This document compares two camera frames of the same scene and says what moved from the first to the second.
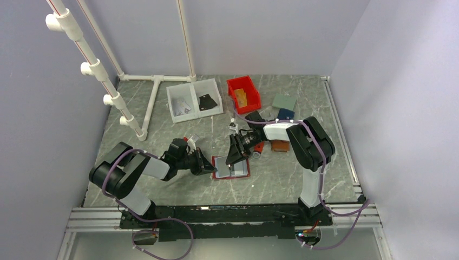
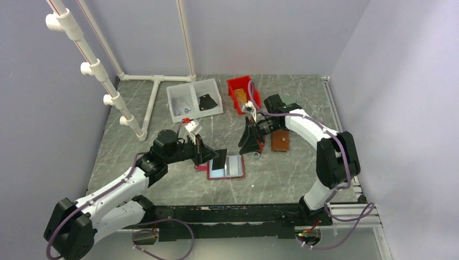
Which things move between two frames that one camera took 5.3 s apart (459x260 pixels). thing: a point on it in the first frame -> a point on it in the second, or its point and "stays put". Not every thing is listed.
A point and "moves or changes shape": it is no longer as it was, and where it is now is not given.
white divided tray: [193, 100] stays put
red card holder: [240, 169] moves or changes shape
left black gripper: [203, 166] -> [203, 153]
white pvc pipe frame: [63, 20] stays put
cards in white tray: [180, 106] stays put
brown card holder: [280, 145] stays put
